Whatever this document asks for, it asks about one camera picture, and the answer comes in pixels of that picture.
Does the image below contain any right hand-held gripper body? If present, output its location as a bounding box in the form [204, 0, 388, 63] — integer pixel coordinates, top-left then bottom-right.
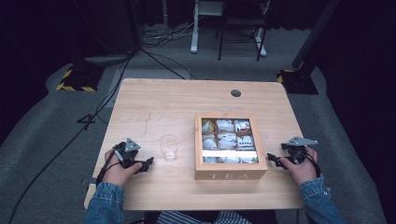
[280, 135, 319, 166]

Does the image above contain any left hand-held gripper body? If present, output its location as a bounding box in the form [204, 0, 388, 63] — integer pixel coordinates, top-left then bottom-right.
[112, 137, 142, 170]

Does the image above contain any person's right hand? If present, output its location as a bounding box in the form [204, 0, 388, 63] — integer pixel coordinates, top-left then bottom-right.
[278, 147, 319, 187]

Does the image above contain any person's left hand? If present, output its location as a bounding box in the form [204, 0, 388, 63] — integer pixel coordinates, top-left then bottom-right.
[102, 148, 144, 189]

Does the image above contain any clear glass cup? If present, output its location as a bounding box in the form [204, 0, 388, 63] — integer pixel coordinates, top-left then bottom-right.
[157, 133, 181, 162]

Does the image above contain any wooden tea box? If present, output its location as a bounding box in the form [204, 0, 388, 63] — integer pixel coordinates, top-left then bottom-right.
[193, 112, 269, 181]

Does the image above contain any group of tea bag packets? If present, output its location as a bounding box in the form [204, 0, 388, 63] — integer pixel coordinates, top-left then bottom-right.
[201, 119, 260, 164]

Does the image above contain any black stand base yellow corner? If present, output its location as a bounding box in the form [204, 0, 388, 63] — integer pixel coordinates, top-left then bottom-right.
[276, 68, 319, 95]

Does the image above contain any person's striped clothing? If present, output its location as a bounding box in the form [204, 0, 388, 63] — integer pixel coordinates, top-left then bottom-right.
[155, 210, 254, 224]

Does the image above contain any black yellow striped stand base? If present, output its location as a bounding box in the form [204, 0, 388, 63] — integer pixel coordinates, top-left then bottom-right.
[55, 64, 106, 93]

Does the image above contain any white desk leg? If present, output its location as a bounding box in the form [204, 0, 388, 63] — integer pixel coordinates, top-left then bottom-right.
[253, 27, 268, 58]
[190, 0, 201, 55]

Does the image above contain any dark slanted stand pole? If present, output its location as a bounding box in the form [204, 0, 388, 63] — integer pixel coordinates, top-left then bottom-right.
[290, 0, 343, 71]

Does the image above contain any black metal chair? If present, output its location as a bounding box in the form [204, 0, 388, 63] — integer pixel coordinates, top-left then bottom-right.
[216, 0, 271, 63]

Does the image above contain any right hand-held gripper black cable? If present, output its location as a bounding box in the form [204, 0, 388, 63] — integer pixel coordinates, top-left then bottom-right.
[304, 152, 322, 179]

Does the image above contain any hand-held gripper black cable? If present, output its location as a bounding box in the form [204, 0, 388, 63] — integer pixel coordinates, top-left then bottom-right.
[94, 143, 123, 188]
[304, 152, 322, 179]

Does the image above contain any left hand-held gripper black cable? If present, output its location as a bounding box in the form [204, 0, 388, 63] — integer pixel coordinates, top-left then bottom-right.
[94, 143, 123, 188]

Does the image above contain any long black floor cable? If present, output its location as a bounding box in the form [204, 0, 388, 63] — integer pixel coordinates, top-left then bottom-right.
[7, 54, 134, 224]

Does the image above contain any thin black floor cable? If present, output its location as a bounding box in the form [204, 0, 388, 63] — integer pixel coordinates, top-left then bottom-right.
[139, 47, 198, 80]

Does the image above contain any bundle of floor cables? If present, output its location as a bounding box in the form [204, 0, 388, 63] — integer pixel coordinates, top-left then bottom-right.
[142, 14, 206, 49]

